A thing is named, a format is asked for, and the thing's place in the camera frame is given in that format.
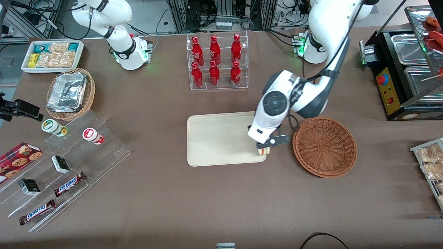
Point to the clear pastry bag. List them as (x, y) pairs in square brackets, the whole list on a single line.
[(441, 200), (431, 153), (440, 187), (434, 170)]

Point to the aluminium foil tray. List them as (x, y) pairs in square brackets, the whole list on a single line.
[(67, 91)]

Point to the red cola bottle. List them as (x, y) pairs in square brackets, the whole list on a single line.
[(197, 52), (214, 75), (235, 75), (215, 51), (236, 50), (197, 76)]

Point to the teal snack packet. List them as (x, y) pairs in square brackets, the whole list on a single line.
[(73, 46), (40, 47)]

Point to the green lidded white cup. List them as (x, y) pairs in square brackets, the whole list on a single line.
[(52, 126)]

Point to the black hot dog roller machine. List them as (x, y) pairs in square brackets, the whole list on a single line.
[(387, 93)]

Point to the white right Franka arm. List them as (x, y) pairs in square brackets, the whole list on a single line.
[(121, 52)]

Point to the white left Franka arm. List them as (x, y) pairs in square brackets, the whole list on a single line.
[(311, 93)]

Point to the yellow snack packet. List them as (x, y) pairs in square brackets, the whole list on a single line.
[(33, 60)]

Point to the clear cracker bag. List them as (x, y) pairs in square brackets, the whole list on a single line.
[(65, 58), (46, 60), (59, 47)]

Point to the white rectangular snack bin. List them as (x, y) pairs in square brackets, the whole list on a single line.
[(26, 67)]

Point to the steel pan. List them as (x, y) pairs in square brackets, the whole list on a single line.
[(408, 50), (418, 83)]

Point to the small black box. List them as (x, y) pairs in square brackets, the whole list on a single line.
[(29, 186), (60, 164)]

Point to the beige plastic tray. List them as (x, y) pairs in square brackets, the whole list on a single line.
[(221, 138)]

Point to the clear acrylic bottle rack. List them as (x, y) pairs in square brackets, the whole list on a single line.
[(223, 84)]

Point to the triangular sandwich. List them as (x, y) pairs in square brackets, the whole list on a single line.
[(263, 152)]

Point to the aluminium equipment rack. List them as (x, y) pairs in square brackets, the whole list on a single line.
[(225, 10)]

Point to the brown Snickers bar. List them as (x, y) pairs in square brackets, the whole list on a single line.
[(37, 212), (69, 184)]

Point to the red round machine button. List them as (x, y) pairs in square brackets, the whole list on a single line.
[(382, 80)]

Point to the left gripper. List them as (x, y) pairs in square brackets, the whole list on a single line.
[(249, 127)]

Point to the clear acrylic stepped display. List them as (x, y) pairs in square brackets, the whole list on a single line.
[(100, 155)]

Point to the oval tan wicker basket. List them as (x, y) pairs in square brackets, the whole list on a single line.
[(90, 90)]

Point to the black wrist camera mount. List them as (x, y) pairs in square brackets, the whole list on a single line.
[(282, 139)]

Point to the red plaid cookie box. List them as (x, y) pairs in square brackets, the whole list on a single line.
[(17, 159)]

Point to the small grey device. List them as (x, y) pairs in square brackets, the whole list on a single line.
[(225, 246)]

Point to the red lidded white cup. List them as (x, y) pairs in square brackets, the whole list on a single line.
[(91, 135)]

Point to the round brown wicker basket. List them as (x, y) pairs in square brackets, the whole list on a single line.
[(325, 147)]

